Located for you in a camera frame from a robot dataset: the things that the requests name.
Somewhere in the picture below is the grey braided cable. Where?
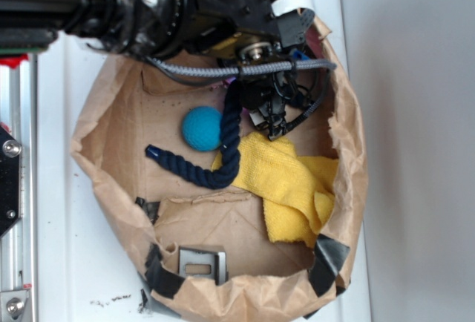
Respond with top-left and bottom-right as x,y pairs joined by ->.
146,56 -> 338,136

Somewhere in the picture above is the black octagonal mounting plate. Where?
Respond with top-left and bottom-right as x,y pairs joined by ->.
0,123 -> 22,238

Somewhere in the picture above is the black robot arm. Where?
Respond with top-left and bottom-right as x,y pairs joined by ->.
1,0 -> 316,139

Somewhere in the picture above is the aluminium extrusion rail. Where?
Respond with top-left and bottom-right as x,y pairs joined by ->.
1,56 -> 36,321

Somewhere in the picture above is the grey metal bracket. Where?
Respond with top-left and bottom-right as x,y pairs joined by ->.
178,246 -> 229,286

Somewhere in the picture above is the dark blue twisted rope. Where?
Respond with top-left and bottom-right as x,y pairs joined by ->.
145,80 -> 243,191

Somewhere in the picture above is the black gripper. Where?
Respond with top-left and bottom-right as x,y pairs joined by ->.
192,0 -> 315,140

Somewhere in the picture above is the teal dimpled foam ball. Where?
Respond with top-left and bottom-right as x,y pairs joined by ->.
182,106 -> 222,151

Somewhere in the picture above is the yellow microfiber cloth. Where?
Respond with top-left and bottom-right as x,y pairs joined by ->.
229,132 -> 339,249

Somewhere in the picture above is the brown paper bag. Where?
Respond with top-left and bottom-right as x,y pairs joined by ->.
71,56 -> 368,321

